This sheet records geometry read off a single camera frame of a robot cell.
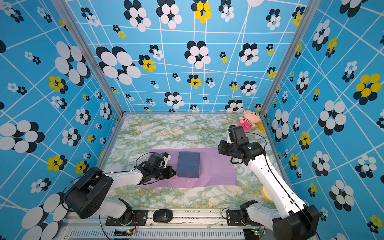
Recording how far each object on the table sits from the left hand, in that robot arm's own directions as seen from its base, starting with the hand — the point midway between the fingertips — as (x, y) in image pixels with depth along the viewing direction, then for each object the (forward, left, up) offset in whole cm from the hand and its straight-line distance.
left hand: (177, 173), depth 88 cm
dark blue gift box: (+3, -7, +6) cm, 9 cm away
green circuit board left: (-29, +20, 0) cm, 35 cm away
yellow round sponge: (-13, -48, +2) cm, 50 cm away
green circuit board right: (-28, -40, -1) cm, 49 cm away
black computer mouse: (-22, +5, +1) cm, 23 cm away
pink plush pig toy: (+38, -50, +6) cm, 64 cm away
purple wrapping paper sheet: (+2, -23, +1) cm, 23 cm away
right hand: (+6, -25, +19) cm, 32 cm away
